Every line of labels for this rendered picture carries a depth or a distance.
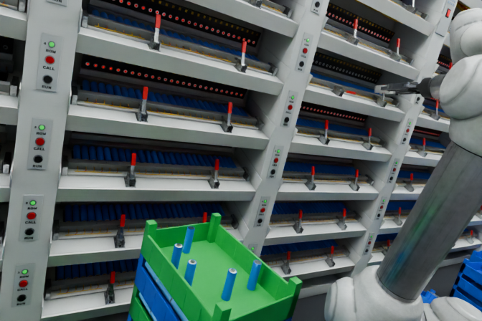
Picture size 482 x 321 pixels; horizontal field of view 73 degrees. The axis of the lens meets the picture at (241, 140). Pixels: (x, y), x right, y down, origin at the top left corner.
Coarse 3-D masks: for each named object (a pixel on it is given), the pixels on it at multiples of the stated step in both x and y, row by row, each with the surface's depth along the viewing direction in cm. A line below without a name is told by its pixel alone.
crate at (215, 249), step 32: (192, 224) 81; (160, 256) 67; (192, 256) 77; (224, 256) 80; (256, 256) 74; (192, 288) 66; (256, 288) 71; (288, 288) 64; (192, 320) 57; (224, 320) 52; (256, 320) 58
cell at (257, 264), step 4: (256, 260) 70; (252, 264) 69; (256, 264) 68; (260, 264) 68; (252, 268) 69; (256, 268) 68; (252, 272) 69; (256, 272) 68; (252, 276) 69; (256, 276) 69; (248, 280) 70; (252, 280) 69; (256, 280) 69; (248, 284) 69; (252, 284) 69; (248, 288) 69; (252, 288) 69
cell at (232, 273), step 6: (228, 270) 64; (234, 270) 64; (228, 276) 64; (234, 276) 64; (228, 282) 64; (234, 282) 64; (228, 288) 64; (222, 294) 65; (228, 294) 64; (228, 300) 65
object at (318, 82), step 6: (312, 78) 118; (318, 78) 122; (318, 84) 122; (324, 84) 123; (330, 84) 124; (336, 84) 126; (348, 90) 130; (354, 90) 132; (360, 90) 134; (366, 96) 137; (372, 96) 139; (378, 96) 141; (384, 96) 145; (390, 102) 145
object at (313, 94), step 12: (324, 72) 136; (336, 72) 139; (372, 84) 152; (312, 96) 114; (324, 96) 117; (336, 96) 120; (348, 96) 127; (360, 96) 136; (396, 96) 148; (348, 108) 126; (360, 108) 129; (372, 108) 132; (384, 108) 135; (396, 108) 144; (408, 108) 142; (396, 120) 143
